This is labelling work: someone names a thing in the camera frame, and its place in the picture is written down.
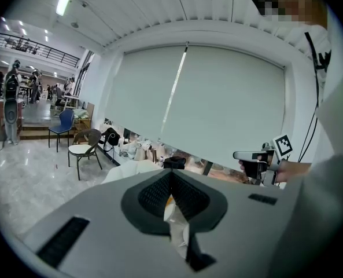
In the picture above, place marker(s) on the person's white shirt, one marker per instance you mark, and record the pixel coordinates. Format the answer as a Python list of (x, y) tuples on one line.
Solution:
[(333, 155)]

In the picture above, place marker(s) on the white humanoid robot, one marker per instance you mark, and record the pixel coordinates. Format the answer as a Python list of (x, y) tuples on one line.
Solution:
[(11, 97)]

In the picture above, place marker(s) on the black head-worn camera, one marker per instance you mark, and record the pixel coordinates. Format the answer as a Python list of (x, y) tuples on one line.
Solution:
[(259, 0)]

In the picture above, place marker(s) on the wooden step platform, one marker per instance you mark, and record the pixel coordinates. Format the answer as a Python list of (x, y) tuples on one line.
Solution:
[(35, 132)]

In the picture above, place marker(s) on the beige paper bag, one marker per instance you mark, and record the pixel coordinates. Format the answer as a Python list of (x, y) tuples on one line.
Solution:
[(143, 153)]

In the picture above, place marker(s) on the white table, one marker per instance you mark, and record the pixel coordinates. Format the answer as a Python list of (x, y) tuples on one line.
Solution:
[(71, 98)]

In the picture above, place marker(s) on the brown wicker chair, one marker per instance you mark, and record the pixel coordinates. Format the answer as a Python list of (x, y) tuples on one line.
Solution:
[(86, 146)]

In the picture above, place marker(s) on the grey roller blind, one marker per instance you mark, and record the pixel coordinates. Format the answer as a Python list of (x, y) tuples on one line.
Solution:
[(226, 106), (145, 91)]

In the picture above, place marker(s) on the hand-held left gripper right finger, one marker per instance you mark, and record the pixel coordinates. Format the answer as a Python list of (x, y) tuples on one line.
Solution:
[(240, 227)]

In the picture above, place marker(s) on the white sofa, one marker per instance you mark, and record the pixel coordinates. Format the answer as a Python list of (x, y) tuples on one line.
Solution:
[(130, 171)]

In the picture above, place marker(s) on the black bag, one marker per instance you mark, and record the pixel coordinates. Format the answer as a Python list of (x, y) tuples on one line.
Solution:
[(174, 162)]

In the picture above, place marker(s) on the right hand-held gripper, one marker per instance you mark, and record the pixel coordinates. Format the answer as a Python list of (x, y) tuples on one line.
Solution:
[(263, 161)]

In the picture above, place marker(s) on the light wooden chair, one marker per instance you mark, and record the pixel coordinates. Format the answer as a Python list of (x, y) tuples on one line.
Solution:
[(86, 117)]

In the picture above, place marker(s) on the person's head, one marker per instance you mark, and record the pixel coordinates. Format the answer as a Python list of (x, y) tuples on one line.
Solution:
[(298, 1)]

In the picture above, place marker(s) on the black balcony railing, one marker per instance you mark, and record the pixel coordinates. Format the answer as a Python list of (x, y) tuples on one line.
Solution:
[(44, 51)]

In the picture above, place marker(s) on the person's right forearm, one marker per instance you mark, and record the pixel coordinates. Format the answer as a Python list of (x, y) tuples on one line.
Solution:
[(292, 169)]

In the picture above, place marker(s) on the white cushion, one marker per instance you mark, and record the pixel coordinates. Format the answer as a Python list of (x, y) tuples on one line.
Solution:
[(177, 230)]

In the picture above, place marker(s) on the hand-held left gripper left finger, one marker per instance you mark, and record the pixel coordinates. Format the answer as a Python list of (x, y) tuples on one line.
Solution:
[(101, 213)]

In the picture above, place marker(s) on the person's right hand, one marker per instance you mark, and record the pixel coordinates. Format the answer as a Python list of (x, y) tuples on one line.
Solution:
[(241, 165)]

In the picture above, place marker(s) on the blue plastic chair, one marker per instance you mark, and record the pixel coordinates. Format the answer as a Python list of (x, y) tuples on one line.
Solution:
[(64, 123)]

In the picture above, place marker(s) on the black backpack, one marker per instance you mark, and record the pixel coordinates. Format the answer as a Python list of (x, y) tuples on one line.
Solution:
[(111, 138)]

